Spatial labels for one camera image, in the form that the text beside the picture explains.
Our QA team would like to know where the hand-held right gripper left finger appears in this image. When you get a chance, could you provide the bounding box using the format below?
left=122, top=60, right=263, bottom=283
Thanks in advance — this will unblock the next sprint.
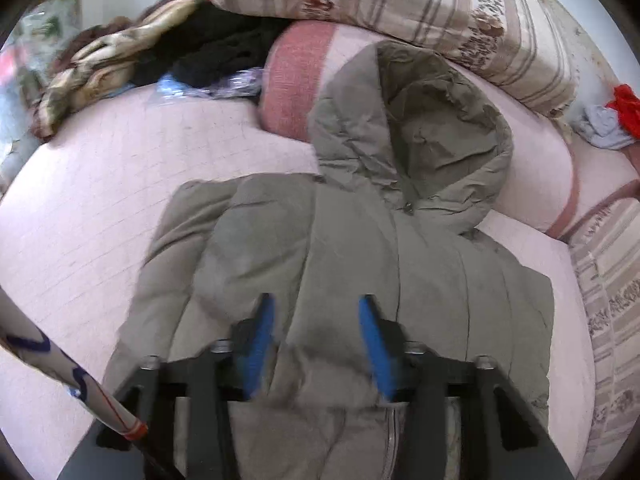
left=57, top=293, right=277, bottom=480

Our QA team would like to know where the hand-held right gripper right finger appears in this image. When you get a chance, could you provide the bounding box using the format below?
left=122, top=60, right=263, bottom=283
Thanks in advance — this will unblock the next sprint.
left=357, top=294, right=576, bottom=480

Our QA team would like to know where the olive hooded puffer jacket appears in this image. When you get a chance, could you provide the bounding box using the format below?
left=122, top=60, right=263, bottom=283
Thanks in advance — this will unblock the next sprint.
left=102, top=40, right=556, bottom=480

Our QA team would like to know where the person's left forearm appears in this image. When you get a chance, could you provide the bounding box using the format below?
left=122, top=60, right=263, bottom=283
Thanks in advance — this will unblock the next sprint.
left=0, top=285, right=149, bottom=442

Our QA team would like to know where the pink checked bed sheet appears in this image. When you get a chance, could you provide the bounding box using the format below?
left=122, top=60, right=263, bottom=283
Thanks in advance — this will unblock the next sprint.
left=0, top=80, right=640, bottom=480

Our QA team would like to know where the striped patterned bed cover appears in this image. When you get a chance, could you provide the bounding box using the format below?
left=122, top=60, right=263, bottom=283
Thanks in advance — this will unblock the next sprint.
left=567, top=180, right=640, bottom=480

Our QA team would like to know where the clear plastic bag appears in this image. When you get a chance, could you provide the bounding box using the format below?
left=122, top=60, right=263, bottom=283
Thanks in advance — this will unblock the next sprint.
left=155, top=67, right=266, bottom=106

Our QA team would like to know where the pink pillow with red bands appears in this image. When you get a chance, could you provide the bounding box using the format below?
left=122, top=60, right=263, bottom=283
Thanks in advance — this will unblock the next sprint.
left=259, top=21, right=583, bottom=241

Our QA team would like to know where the black fuzzy garment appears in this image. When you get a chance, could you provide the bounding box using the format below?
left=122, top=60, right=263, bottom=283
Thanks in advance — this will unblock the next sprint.
left=132, top=5, right=296, bottom=88

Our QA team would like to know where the grey-blue cloth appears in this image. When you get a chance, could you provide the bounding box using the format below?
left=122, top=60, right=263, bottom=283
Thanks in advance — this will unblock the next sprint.
left=575, top=105, right=633, bottom=151

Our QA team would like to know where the brown and beige blanket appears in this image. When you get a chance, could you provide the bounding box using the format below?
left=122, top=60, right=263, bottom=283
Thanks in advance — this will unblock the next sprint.
left=32, top=0, right=216, bottom=141

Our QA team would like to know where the red cloth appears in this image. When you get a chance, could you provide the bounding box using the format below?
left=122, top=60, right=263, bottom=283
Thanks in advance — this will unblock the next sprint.
left=606, top=84, right=640, bottom=140

